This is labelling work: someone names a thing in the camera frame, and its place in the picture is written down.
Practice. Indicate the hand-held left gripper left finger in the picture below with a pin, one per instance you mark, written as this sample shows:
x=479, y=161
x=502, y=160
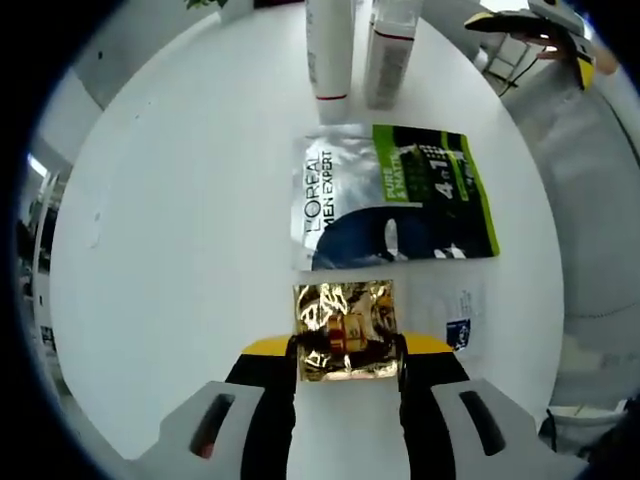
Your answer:
x=270, y=410

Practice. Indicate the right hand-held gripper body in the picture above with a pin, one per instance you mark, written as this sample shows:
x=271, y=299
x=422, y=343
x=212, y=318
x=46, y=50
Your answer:
x=557, y=12

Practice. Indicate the gold foil skincare sachet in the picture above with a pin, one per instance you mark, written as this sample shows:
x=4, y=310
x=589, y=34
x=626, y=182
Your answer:
x=345, y=330

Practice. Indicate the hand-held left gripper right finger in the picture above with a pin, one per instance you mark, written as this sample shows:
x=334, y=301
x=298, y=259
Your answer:
x=425, y=410

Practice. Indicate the clear silver skincare sachet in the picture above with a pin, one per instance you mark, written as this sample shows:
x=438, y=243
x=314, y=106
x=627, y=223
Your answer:
x=450, y=310

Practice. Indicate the white office counter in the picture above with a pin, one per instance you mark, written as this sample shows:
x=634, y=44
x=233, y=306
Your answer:
x=42, y=250

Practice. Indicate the small white skincare bottle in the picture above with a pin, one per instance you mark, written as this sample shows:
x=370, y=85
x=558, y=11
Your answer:
x=390, y=70

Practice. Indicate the white skincare tube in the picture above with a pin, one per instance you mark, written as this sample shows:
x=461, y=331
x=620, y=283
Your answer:
x=330, y=55

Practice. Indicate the black green skincare sachet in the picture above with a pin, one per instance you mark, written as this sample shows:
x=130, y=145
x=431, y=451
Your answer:
x=400, y=200

